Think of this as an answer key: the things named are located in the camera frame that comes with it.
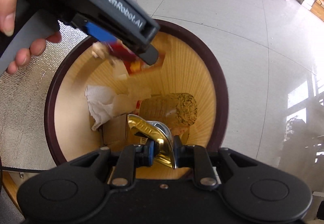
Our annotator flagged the brown cardboard box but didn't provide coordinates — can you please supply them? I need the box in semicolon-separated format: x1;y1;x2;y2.
102;114;141;147

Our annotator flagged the red gold cigarette pack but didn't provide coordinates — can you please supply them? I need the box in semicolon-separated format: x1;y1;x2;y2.
108;41;166;79

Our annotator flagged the wooden trash bin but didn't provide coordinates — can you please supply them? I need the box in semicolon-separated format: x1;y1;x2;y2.
45;20;228;165

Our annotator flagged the white tissue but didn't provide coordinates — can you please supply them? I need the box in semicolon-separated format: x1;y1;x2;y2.
85;85;136;131

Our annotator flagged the gold foil wrapper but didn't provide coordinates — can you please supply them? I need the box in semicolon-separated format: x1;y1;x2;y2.
127;114;177;169

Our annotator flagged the silver foil table side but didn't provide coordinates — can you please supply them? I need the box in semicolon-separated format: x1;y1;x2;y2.
1;24;86;171

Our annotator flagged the person's left hand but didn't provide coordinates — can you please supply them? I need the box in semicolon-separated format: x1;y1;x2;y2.
0;0;63;76

